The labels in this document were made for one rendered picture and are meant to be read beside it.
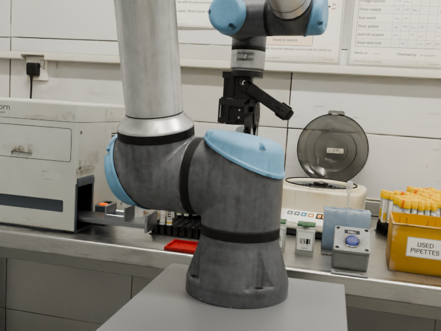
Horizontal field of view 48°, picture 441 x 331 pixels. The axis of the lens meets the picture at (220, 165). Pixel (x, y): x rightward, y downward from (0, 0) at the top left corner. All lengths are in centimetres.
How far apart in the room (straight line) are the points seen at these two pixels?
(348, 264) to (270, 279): 36
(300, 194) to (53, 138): 63
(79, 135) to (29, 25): 90
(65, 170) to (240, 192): 60
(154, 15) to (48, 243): 65
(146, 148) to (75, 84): 120
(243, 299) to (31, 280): 148
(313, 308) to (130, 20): 46
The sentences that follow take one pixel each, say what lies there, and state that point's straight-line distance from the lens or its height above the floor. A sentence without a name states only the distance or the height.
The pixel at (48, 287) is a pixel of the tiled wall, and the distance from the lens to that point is 206.
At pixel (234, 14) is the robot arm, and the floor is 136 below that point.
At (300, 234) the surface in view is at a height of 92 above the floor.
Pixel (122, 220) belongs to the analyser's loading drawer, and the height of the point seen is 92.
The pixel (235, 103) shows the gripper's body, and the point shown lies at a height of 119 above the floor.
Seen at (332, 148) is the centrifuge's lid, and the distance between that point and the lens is 162.
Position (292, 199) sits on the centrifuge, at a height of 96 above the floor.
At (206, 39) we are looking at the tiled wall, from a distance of 173.
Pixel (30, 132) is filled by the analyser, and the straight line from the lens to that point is 122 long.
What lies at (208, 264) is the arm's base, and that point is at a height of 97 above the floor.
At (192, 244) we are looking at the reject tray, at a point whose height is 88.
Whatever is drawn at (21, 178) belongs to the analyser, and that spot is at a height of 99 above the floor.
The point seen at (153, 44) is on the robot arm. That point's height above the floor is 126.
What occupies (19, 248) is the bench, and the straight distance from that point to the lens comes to 123.
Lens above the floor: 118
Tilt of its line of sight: 6 degrees down
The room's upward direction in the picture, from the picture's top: 4 degrees clockwise
